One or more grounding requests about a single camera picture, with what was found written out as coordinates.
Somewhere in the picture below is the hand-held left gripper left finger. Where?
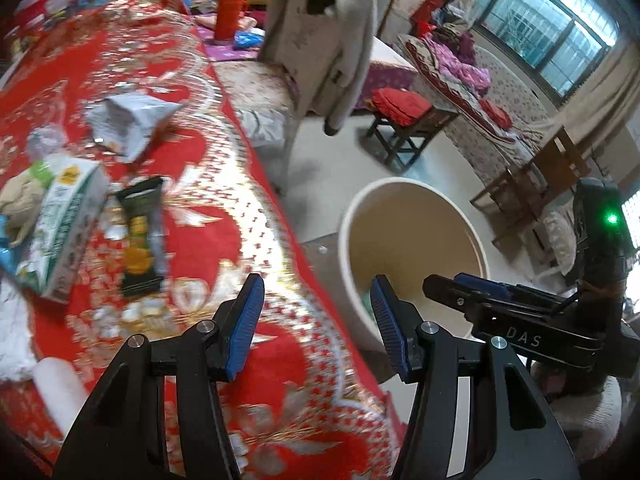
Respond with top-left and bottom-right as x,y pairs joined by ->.
52,274 -> 266,480

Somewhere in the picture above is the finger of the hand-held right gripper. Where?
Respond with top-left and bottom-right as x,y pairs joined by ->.
454,272 -> 576,308
423,275 -> 553,320

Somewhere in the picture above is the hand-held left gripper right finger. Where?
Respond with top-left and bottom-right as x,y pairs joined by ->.
370,275 -> 581,480

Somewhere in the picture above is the beige round waste bin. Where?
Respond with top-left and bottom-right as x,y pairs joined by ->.
339,177 -> 488,356

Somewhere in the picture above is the black yellow snack wrapper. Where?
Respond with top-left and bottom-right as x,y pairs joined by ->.
116,176 -> 168,297

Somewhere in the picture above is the green white carton box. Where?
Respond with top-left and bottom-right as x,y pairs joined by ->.
17,157 -> 111,303

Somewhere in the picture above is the silver white snack bag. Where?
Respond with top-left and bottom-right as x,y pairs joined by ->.
82,92 -> 183,163

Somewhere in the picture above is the light blue snack packet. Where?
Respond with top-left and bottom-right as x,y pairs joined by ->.
0,215 -> 21,281

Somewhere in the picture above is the beige tissue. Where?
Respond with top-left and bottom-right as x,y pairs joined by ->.
0,165 -> 53,241

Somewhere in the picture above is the person's right forearm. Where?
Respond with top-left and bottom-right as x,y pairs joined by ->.
530,360 -> 623,458

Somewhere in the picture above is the brown wooden chair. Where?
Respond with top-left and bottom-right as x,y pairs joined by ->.
470,127 -> 591,261

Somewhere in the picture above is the red gold floral tablecloth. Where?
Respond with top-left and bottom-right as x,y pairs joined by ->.
0,0 -> 406,480

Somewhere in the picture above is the dark wooden stool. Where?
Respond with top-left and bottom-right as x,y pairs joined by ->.
367,105 -> 458,168

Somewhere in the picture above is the red seat cushion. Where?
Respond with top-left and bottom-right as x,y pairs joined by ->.
372,87 -> 433,126

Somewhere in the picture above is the sofa with floral quilts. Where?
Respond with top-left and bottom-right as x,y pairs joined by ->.
405,30 -> 566,186

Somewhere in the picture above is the white paper roll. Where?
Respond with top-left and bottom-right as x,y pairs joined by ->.
32,357 -> 88,436

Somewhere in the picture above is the white fluffy cloth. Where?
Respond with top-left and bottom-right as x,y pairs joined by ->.
0,280 -> 38,383

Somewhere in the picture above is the chair with floral cushion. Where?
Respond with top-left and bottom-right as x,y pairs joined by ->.
210,0 -> 401,196

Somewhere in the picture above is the barred window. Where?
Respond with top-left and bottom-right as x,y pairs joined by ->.
475,0 -> 621,106

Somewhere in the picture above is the clear crumpled plastic bag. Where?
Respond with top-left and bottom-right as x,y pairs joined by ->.
25,127 -> 68,161

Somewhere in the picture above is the grey fleece coat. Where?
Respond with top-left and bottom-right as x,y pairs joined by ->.
262,0 -> 396,136

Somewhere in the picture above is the blue plastic bag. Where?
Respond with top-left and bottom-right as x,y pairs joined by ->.
234,30 -> 266,51

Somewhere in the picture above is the red thermos flask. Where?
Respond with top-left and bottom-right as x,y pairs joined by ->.
214,0 -> 249,43

